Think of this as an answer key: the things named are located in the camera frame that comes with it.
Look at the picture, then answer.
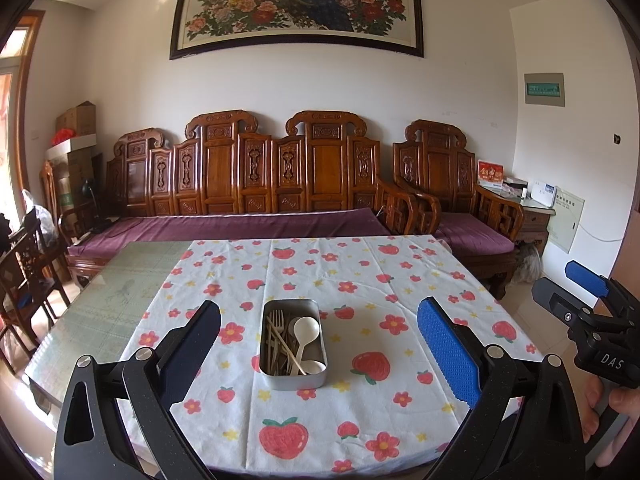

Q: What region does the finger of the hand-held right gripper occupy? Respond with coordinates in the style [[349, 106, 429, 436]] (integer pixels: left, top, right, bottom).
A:
[[565, 260, 640, 331], [531, 277, 601, 346]]

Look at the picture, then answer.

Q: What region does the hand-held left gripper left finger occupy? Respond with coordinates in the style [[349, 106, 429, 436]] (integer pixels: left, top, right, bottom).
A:
[[54, 300, 222, 480]]

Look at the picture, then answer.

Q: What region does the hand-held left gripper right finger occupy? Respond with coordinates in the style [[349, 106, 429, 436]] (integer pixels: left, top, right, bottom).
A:
[[417, 296, 587, 480]]

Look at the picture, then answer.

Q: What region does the wooden chopstick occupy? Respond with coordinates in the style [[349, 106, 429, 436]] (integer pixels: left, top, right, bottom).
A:
[[271, 311, 308, 376]]

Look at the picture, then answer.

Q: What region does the rectangular metal tin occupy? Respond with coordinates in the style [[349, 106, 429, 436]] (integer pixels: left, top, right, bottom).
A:
[[258, 300, 328, 391]]

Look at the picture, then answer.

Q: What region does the person's right hand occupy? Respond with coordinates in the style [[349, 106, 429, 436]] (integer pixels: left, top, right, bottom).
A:
[[582, 375, 640, 443]]

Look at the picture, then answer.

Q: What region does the grey fluffy bundle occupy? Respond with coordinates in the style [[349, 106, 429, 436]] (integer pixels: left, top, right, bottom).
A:
[[512, 242, 543, 283]]

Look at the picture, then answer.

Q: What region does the wooden side table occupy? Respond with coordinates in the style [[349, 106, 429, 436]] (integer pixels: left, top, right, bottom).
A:
[[477, 182, 558, 248]]

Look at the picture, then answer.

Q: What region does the square purple seat cushion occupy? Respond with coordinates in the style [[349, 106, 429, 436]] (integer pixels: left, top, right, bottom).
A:
[[435, 212, 516, 253]]

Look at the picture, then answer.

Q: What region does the strawberry print tablecloth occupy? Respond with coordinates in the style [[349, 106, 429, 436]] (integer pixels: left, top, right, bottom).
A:
[[117, 234, 548, 476]]

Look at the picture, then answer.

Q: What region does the long purple seat cushion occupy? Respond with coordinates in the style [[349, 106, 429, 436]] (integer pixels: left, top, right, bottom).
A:
[[67, 208, 393, 256]]

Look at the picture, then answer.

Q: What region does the red desk calendar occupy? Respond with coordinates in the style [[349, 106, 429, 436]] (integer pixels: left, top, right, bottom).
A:
[[476, 160, 505, 188]]

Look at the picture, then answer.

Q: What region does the carved wooden armchair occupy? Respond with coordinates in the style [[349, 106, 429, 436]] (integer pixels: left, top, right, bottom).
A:
[[40, 160, 108, 246], [392, 120, 525, 301]]

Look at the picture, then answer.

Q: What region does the long carved wooden sofa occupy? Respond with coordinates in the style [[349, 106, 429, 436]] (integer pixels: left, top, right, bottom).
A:
[[59, 109, 441, 286]]

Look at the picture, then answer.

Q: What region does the dark wooden dining chair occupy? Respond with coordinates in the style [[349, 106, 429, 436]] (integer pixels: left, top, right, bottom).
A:
[[0, 220, 71, 376]]

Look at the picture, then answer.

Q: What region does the black desk lamp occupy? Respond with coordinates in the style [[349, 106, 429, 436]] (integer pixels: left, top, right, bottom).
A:
[[80, 179, 116, 233]]

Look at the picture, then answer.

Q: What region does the clear plastic bag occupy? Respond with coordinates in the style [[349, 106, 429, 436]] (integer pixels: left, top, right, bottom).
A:
[[20, 189, 58, 246]]

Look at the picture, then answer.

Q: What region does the brown storage box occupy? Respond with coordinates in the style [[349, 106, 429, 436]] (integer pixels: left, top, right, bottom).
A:
[[55, 152, 103, 208]]

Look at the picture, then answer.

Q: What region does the white flat box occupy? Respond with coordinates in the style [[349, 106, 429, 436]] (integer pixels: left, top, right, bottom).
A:
[[45, 134, 98, 163]]

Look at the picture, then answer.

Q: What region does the brown cardboard box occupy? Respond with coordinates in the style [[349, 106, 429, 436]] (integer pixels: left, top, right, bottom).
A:
[[55, 101, 97, 137]]

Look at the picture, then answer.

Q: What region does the framed peacock flower painting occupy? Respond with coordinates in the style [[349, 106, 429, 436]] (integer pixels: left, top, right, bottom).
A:
[[169, 0, 425, 61]]

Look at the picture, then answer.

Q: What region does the grey wall panel box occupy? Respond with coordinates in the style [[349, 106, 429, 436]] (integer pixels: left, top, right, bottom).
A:
[[523, 72, 566, 107]]

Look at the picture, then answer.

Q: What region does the wooden door frame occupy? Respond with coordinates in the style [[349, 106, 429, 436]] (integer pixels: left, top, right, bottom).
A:
[[0, 10, 46, 221]]

